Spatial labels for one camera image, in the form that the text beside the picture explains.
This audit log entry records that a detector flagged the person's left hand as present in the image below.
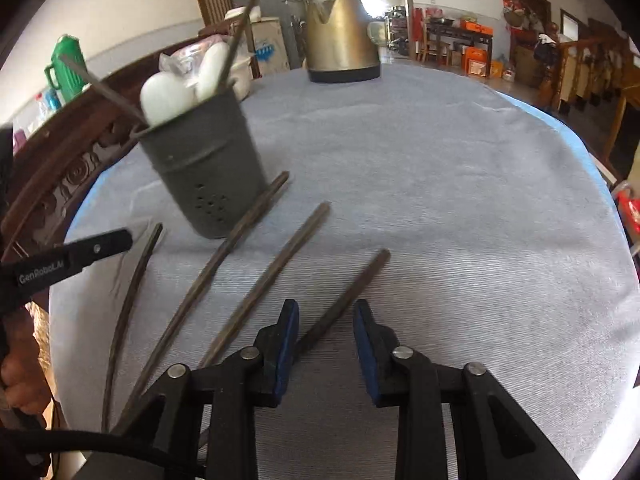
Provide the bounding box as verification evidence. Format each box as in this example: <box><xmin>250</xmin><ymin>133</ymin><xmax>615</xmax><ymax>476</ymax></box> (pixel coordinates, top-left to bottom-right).
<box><xmin>0</xmin><ymin>332</ymin><xmax>53</xmax><ymax>413</ymax></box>

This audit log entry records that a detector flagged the grey refrigerator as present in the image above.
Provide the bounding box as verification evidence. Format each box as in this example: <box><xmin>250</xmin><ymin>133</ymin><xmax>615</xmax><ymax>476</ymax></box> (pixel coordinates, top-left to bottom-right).
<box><xmin>222</xmin><ymin>0</ymin><xmax>308</xmax><ymax>71</ymax></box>

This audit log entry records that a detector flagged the blue-label plastic bottle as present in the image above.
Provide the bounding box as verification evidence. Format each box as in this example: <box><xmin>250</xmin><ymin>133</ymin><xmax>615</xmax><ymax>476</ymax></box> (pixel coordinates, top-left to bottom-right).
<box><xmin>35</xmin><ymin>91</ymin><xmax>63</xmax><ymax>113</ymax></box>

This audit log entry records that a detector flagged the wooden staircase railing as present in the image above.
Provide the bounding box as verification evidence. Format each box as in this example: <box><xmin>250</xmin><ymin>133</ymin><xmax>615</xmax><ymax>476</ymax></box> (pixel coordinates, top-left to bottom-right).
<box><xmin>537</xmin><ymin>20</ymin><xmax>640</xmax><ymax>116</ymax></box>

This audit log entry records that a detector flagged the green thermos jug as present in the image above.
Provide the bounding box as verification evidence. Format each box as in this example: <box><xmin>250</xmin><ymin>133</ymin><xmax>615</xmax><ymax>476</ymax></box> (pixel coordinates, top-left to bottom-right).
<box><xmin>44</xmin><ymin>34</ymin><xmax>93</xmax><ymax>106</ymax></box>

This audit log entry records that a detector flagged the bronze electric kettle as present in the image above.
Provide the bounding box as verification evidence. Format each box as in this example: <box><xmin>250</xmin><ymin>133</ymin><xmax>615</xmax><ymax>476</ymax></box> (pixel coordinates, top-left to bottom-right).
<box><xmin>300</xmin><ymin>0</ymin><xmax>383</xmax><ymax>84</ymax></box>

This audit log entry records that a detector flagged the grey metal utensil holder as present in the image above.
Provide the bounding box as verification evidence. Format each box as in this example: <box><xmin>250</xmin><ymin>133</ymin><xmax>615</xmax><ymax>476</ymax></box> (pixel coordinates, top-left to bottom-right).
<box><xmin>134</xmin><ymin>80</ymin><xmax>271</xmax><ymax>240</ymax></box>

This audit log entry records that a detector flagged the white rice cooker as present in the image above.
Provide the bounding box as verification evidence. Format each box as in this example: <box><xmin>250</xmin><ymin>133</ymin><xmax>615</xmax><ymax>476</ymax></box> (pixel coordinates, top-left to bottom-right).
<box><xmin>223</xmin><ymin>6</ymin><xmax>263</xmax><ymax>23</ymax></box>

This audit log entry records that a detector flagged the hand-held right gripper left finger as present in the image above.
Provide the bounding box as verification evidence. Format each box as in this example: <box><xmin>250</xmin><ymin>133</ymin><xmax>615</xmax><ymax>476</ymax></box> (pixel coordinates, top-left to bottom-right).
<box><xmin>112</xmin><ymin>298</ymin><xmax>301</xmax><ymax>480</ymax></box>

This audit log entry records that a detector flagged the dark wooden dining table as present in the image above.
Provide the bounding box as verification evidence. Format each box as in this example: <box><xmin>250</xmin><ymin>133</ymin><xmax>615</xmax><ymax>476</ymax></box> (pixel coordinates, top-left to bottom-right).
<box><xmin>425</xmin><ymin>22</ymin><xmax>493</xmax><ymax>63</ymax></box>

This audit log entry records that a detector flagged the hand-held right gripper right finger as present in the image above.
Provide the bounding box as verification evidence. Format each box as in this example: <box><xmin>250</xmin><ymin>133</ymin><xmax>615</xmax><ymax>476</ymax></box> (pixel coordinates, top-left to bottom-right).
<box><xmin>352</xmin><ymin>298</ymin><xmax>581</xmax><ymax>480</ymax></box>

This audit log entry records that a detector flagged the white chest freezer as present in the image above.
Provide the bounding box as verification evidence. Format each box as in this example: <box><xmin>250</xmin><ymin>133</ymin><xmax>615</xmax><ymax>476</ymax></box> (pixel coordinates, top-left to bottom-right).
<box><xmin>250</xmin><ymin>17</ymin><xmax>291</xmax><ymax>76</ymax></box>

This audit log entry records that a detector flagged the grey tablecloth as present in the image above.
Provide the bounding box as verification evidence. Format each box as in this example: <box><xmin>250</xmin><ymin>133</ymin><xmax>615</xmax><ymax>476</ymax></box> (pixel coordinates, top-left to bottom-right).
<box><xmin>49</xmin><ymin>62</ymin><xmax>640</xmax><ymax>480</ymax></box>

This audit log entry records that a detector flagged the carved wooden sideboard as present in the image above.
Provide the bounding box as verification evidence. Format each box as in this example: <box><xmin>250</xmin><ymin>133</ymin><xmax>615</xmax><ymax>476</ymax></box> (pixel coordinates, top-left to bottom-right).
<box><xmin>0</xmin><ymin>35</ymin><xmax>226</xmax><ymax>261</ymax></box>

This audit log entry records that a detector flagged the red child's chair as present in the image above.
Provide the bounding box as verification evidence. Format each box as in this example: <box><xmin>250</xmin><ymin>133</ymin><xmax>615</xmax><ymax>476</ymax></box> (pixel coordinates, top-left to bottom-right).
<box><xmin>617</xmin><ymin>185</ymin><xmax>640</xmax><ymax>241</ymax></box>

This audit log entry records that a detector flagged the white plastic spoon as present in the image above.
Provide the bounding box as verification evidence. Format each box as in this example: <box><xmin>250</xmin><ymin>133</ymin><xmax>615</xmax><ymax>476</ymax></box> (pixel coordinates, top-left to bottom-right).
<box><xmin>194</xmin><ymin>41</ymin><xmax>231</xmax><ymax>103</ymax></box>
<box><xmin>140</xmin><ymin>71</ymin><xmax>193</xmax><ymax>127</ymax></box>

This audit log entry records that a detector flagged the blue under cloth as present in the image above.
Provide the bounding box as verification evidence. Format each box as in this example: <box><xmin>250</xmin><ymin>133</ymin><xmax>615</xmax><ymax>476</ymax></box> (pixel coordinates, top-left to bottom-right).
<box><xmin>495</xmin><ymin>87</ymin><xmax>640</xmax><ymax>261</ymax></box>

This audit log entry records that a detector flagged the orange cardboard box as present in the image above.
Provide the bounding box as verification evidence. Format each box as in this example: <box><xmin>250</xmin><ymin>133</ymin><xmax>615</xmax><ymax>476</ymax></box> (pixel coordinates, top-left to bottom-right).
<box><xmin>462</xmin><ymin>47</ymin><xmax>488</xmax><ymax>78</ymax></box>

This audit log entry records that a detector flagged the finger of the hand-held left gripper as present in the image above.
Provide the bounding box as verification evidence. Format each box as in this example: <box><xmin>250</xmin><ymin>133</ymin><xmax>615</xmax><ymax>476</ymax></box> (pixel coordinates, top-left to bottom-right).
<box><xmin>65</xmin><ymin>228</ymin><xmax>134</xmax><ymax>273</ymax></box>

